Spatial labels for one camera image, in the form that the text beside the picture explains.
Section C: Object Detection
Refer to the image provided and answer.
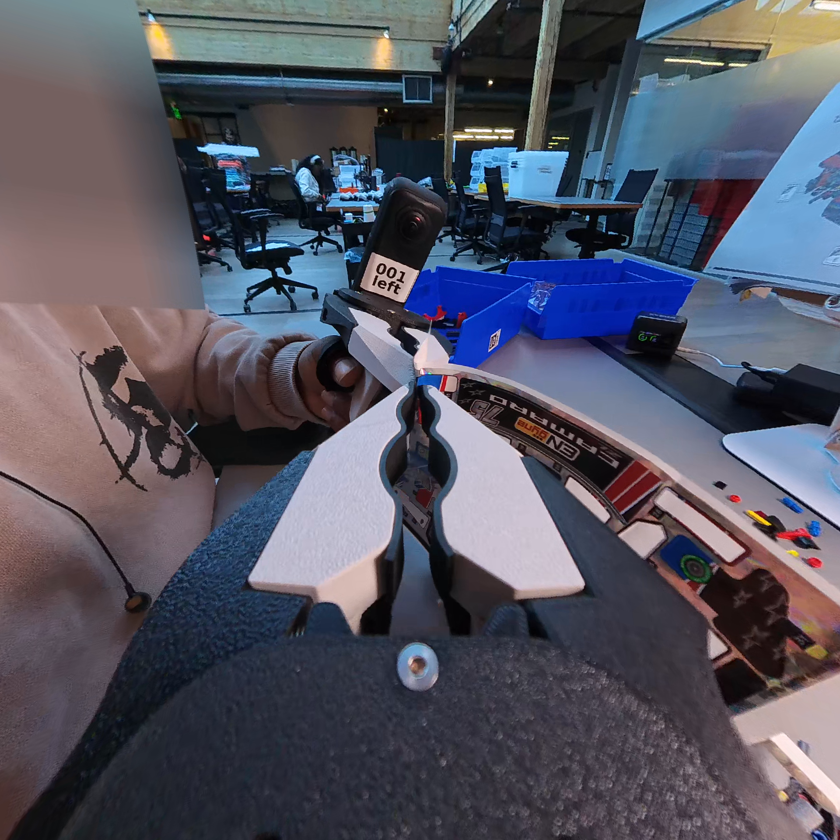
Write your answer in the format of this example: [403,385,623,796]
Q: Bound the white instruction booklet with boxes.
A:
[704,82,840,298]

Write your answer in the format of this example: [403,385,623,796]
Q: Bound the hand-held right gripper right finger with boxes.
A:
[420,387,585,635]

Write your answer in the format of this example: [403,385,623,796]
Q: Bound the sticker sheet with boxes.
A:
[399,364,840,710]

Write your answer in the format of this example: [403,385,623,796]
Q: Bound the wooden table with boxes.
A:
[508,195,645,227]

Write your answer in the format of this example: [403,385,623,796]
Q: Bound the person's beige sweatshirt torso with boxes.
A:
[0,302,290,834]

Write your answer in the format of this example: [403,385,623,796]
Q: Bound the white cable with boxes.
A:
[676,346,746,370]

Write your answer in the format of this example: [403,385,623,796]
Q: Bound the small parts drawer cabinet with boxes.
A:
[659,177,765,271]

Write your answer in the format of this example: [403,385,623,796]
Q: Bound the black power adapter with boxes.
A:
[734,362,840,425]

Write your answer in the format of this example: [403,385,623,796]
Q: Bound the person's left hand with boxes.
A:
[297,335,368,432]

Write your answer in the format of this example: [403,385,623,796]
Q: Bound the small black display device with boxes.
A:
[625,312,689,360]

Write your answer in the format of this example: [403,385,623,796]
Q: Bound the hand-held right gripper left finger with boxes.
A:
[248,386,414,635]

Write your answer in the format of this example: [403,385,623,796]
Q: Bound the pile of small lego pieces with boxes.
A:
[712,479,825,570]

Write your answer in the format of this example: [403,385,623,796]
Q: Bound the stack of white storage boxes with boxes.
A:
[469,147,569,199]

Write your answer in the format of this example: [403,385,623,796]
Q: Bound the black office chair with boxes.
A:
[287,176,344,257]
[223,206,320,314]
[564,168,659,261]
[469,167,552,265]

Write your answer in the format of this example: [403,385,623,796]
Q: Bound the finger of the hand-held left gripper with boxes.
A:
[348,308,422,396]
[413,335,454,378]

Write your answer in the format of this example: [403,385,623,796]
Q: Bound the person's left forearm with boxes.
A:
[190,305,324,427]

